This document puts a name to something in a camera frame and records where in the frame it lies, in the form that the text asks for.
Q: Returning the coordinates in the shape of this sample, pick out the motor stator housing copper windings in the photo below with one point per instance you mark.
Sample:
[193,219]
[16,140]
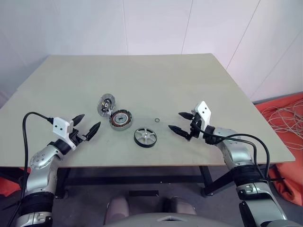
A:
[120,118]

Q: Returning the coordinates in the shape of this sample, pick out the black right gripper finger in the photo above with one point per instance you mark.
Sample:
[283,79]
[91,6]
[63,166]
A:
[186,116]
[178,130]

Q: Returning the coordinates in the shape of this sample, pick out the orange fabric cushion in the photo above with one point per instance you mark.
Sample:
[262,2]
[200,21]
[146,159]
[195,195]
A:
[291,179]
[9,186]

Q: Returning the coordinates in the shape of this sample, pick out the brown grey rounded shape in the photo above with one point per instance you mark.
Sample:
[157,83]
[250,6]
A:
[117,209]
[181,205]

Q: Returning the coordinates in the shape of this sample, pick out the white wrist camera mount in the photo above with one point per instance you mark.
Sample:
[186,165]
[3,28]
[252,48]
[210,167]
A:
[203,112]
[60,127]

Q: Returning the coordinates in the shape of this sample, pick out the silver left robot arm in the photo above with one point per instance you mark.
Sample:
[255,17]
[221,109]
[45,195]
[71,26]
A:
[40,160]

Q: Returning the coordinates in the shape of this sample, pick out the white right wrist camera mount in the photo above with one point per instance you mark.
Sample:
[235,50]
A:
[203,112]

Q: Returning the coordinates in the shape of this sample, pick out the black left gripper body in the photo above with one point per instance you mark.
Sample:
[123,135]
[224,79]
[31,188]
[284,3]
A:
[77,137]

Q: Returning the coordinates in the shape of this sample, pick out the black flat floor plate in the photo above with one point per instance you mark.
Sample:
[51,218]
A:
[143,193]

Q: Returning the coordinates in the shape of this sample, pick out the grey robot torso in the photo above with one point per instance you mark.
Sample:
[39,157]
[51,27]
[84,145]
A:
[151,221]

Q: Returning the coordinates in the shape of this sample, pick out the black metal table frame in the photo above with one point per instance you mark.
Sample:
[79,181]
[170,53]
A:
[132,180]

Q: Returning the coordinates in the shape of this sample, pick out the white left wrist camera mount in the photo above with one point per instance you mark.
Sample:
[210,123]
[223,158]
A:
[60,127]

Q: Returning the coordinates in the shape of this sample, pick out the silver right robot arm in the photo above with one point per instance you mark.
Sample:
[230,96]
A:
[236,153]

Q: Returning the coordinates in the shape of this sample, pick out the grey spoked wheel cover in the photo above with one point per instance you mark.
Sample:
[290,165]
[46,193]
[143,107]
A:
[145,136]

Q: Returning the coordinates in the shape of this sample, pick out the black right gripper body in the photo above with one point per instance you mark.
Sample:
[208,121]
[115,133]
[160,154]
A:
[195,128]

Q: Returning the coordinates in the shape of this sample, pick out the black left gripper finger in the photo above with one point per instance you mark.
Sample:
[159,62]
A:
[93,131]
[78,120]

